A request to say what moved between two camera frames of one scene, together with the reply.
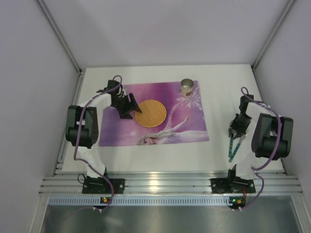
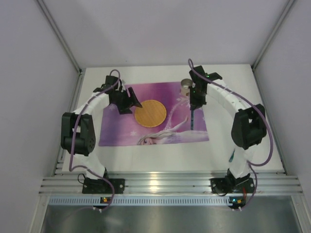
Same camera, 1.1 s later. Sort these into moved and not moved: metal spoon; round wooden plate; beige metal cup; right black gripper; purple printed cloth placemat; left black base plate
Moved: metal spoon; right black gripper
Not moved: beige metal cup; round wooden plate; left black base plate; purple printed cloth placemat
